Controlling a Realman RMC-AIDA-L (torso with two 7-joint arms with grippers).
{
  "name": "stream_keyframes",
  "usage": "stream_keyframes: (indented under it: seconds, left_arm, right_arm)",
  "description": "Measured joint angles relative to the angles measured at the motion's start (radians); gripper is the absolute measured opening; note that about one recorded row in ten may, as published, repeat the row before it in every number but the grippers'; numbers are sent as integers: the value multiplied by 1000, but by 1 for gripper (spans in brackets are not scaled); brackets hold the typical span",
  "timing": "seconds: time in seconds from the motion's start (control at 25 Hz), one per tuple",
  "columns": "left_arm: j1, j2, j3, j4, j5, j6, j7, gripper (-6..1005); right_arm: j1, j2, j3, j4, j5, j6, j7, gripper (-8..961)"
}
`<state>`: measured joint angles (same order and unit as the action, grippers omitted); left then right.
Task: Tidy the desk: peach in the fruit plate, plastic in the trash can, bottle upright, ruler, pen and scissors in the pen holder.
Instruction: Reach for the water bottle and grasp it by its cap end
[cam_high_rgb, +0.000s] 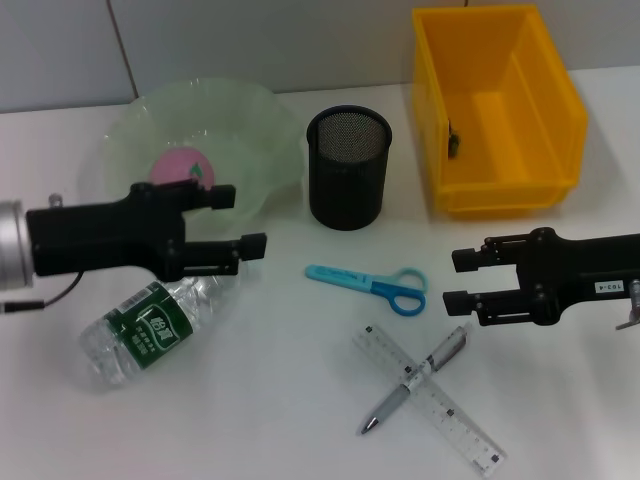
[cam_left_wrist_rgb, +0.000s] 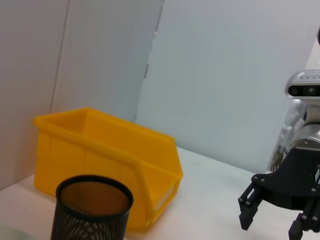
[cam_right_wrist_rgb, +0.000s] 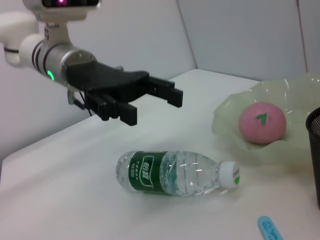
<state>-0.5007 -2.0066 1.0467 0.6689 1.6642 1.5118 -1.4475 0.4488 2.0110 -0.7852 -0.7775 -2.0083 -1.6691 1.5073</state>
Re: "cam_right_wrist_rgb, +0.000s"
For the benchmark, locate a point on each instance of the black mesh pen cup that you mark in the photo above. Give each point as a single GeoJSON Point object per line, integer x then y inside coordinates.
{"type": "Point", "coordinates": [314, 150]}

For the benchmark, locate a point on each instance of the pink toy peach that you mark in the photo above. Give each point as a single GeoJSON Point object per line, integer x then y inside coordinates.
{"type": "Point", "coordinates": [260, 130]}

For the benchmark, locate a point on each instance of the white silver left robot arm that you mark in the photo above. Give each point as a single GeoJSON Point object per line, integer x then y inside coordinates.
{"type": "Point", "coordinates": [37, 55]}

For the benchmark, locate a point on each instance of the pale green wavy fruit bowl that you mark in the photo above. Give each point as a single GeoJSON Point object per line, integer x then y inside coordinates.
{"type": "Point", "coordinates": [295, 92]}

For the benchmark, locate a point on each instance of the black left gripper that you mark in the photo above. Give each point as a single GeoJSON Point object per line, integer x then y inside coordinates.
{"type": "Point", "coordinates": [105, 82]}

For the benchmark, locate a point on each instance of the clear green label water bottle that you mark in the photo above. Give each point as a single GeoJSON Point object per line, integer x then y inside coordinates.
{"type": "Point", "coordinates": [175, 175]}

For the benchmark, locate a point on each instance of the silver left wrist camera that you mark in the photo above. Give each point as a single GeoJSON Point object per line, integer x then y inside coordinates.
{"type": "Point", "coordinates": [67, 5]}

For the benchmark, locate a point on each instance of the blue capped scissors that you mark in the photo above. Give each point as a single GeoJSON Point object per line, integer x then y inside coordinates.
{"type": "Point", "coordinates": [268, 227]}

